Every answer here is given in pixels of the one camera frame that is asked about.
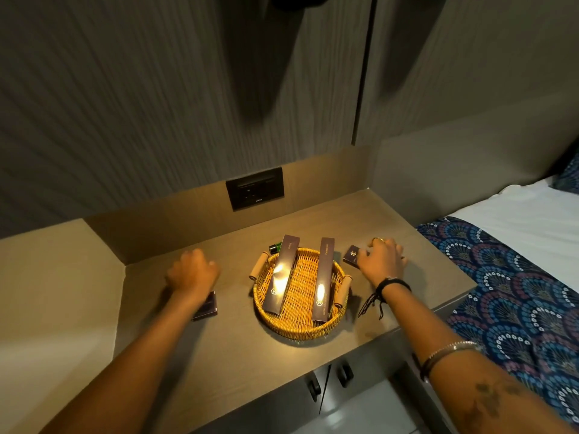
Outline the person's left forearm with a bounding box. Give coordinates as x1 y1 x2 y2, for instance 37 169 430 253
40 291 207 434

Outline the silver bracelet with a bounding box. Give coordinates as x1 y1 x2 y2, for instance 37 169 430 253
419 341 483 383

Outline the blue patterned pillow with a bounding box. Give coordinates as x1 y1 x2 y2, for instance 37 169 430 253
551 151 579 195

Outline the black cord wristband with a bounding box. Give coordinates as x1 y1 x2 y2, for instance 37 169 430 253
357 277 413 321

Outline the black wall socket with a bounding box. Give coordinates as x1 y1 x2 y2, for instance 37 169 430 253
225 166 286 212

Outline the blue patterned bed cover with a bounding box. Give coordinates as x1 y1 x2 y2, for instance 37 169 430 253
416 216 579 426

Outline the person's right hand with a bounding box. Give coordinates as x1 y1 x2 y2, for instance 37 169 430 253
357 237 407 290

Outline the white bed sheet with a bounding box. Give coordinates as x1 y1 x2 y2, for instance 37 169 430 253
447 175 579 294

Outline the round wicker basket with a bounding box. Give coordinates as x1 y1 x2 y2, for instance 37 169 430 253
248 247 353 342

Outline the long dark purple box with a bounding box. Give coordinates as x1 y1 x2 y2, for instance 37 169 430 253
311 237 336 323
263 235 301 316

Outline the person's left hand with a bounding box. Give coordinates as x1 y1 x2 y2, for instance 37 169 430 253
165 248 221 309

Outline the person's right forearm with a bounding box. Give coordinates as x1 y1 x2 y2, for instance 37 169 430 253
379 284 577 434

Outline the small dark purple box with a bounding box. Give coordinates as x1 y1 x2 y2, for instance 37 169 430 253
342 245 363 269
192 291 219 322

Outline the grey cabinet door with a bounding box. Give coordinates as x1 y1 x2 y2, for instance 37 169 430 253
319 327 410 414
192 364 332 434

